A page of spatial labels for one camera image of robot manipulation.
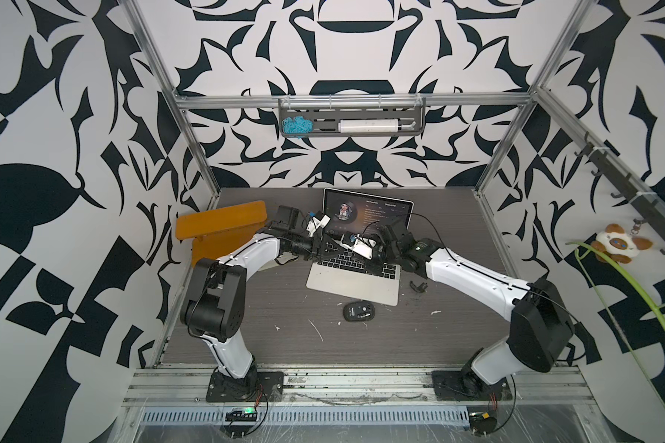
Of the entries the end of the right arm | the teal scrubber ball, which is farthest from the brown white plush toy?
the teal scrubber ball

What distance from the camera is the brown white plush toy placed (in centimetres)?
59

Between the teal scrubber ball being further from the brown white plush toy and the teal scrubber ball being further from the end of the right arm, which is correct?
the brown white plush toy
